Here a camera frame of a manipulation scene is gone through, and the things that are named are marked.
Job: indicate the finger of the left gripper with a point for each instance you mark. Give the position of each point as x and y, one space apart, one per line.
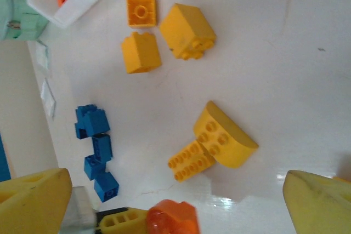
120 221

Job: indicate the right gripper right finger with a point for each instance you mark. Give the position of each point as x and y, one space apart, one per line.
321 209

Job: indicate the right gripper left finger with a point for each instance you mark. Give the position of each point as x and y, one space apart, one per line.
33 206

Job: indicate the blue lego brick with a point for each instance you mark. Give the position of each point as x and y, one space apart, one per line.
102 146
93 166
107 187
91 120

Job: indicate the yellow lego plate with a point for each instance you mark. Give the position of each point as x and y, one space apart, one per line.
190 161

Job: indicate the yellow curved lego brick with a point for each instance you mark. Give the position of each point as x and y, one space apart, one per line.
227 138

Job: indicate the yellow square lego brick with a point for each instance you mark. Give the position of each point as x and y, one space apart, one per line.
141 53
141 12

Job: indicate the large yellow lego brick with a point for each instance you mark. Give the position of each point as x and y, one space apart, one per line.
186 29

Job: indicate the white sachet packet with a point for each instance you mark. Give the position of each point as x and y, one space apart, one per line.
44 56
48 97

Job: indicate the mint green zip pouch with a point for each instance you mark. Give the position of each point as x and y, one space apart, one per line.
19 12

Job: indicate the white three-compartment plastic container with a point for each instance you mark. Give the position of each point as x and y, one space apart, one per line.
74 4

